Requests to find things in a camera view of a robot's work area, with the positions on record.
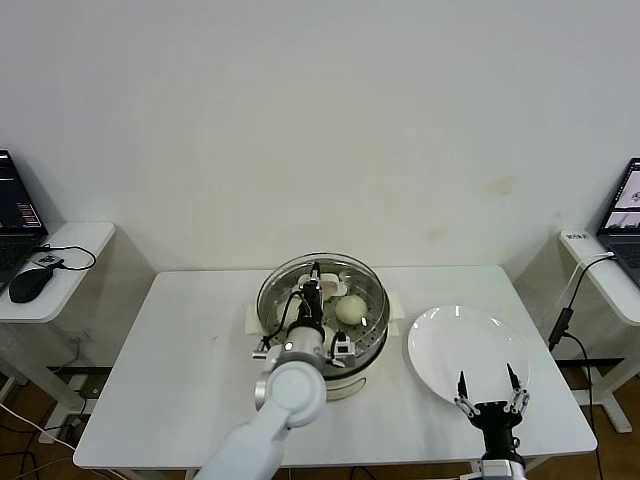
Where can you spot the white steamed baozi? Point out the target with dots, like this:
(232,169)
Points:
(292,320)
(348,310)

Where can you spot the stainless steel steamer basket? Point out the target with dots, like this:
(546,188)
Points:
(370,340)

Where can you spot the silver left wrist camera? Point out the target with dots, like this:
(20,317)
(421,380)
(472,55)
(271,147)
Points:
(342,346)

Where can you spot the white side table with mouse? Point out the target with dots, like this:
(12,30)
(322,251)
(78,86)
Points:
(95,232)

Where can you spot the cream electric cooking pot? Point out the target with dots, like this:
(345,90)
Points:
(350,387)

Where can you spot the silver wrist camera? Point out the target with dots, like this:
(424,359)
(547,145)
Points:
(342,346)
(502,470)

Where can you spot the white side table with label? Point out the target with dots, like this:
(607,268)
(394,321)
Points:
(615,300)

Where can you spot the black laptop with dark screen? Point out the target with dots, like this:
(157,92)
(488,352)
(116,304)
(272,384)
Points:
(15,210)

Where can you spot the black computer mouse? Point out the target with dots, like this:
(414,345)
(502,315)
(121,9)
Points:
(29,286)

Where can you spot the white floor power strip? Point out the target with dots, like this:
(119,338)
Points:
(80,385)

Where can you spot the small black usb hub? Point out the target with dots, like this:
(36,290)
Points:
(48,260)

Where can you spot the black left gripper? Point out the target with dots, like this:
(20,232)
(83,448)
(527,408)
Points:
(310,305)

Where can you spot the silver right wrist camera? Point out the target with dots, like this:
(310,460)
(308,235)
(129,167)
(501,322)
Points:
(502,470)

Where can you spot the round white plate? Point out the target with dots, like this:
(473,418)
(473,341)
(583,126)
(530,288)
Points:
(465,350)

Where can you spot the round glass pot lid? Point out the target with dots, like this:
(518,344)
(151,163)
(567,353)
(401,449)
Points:
(334,286)

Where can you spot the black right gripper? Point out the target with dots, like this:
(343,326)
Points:
(495,422)

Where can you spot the grey laptop with light screen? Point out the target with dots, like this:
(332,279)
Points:
(625,250)

